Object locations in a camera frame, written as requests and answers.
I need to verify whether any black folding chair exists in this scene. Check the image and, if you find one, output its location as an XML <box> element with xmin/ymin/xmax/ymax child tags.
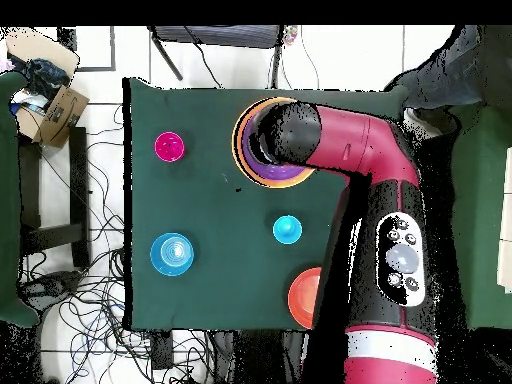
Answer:
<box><xmin>146</xmin><ymin>25</ymin><xmax>286</xmax><ymax>90</ymax></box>

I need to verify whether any cardboard box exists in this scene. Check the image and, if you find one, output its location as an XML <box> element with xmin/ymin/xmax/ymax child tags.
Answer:
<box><xmin>4</xmin><ymin>26</ymin><xmax>92</xmax><ymax>150</ymax></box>

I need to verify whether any black power adapter box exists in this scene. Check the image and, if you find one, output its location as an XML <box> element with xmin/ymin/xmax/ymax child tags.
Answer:
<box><xmin>150</xmin><ymin>330</ymin><xmax>175</xmax><ymax>371</ymax></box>

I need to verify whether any small blue bowl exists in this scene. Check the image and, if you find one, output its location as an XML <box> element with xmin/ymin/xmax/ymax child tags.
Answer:
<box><xmin>149</xmin><ymin>232</ymin><xmax>196</xmax><ymax>278</ymax></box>

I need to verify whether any dark green tablecloth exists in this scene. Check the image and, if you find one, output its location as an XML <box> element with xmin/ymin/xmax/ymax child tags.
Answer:
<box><xmin>121</xmin><ymin>76</ymin><xmax>413</xmax><ymax>333</ymax></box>

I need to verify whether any tangle of floor cables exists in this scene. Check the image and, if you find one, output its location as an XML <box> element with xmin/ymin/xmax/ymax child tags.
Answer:
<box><xmin>17</xmin><ymin>103</ymin><xmax>309</xmax><ymax>384</ymax></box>

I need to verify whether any pink cup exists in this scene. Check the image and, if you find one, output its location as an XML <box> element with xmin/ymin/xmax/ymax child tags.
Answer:
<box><xmin>154</xmin><ymin>131</ymin><xmax>186</xmax><ymax>164</ymax></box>

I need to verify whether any blue cup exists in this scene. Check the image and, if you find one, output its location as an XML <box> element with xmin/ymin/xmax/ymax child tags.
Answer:
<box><xmin>272</xmin><ymin>214</ymin><xmax>304</xmax><ymax>246</ymax></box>

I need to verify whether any grey black floor base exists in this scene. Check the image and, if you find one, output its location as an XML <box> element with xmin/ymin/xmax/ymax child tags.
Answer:
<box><xmin>17</xmin><ymin>269</ymin><xmax>85</xmax><ymax>313</ymax></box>

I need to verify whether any large orange bowl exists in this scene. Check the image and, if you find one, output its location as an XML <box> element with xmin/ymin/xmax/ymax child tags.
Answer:
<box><xmin>230</xmin><ymin>96</ymin><xmax>317</xmax><ymax>190</ymax></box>

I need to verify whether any person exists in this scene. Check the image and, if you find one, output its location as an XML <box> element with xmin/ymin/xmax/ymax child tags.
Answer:
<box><xmin>383</xmin><ymin>25</ymin><xmax>512</xmax><ymax>113</ymax></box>

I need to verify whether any large red bowl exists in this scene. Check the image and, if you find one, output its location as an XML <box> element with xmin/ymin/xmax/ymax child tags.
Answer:
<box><xmin>287</xmin><ymin>266</ymin><xmax>324</xmax><ymax>330</ymax></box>

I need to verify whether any black metal frame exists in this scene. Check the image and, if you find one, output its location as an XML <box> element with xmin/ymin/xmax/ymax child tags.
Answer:
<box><xmin>56</xmin><ymin>25</ymin><xmax>118</xmax><ymax>74</ymax></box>

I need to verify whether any green cloth covered table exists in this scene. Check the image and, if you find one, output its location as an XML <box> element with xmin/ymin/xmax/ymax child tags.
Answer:
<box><xmin>449</xmin><ymin>101</ymin><xmax>512</xmax><ymax>330</ymax></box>
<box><xmin>0</xmin><ymin>70</ymin><xmax>41</xmax><ymax>329</ymax></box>

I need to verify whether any black bench stand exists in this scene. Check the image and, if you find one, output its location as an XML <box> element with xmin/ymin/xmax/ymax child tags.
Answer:
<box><xmin>17</xmin><ymin>126</ymin><xmax>92</xmax><ymax>269</ymax></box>

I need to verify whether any purple bowl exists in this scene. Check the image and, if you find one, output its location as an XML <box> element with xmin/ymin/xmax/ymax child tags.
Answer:
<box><xmin>241</xmin><ymin>119</ymin><xmax>310</xmax><ymax>182</ymax></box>

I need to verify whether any black plastic bag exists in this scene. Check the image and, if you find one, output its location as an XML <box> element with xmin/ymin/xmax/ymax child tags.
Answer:
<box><xmin>21</xmin><ymin>58</ymin><xmax>74</xmax><ymax>101</ymax></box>

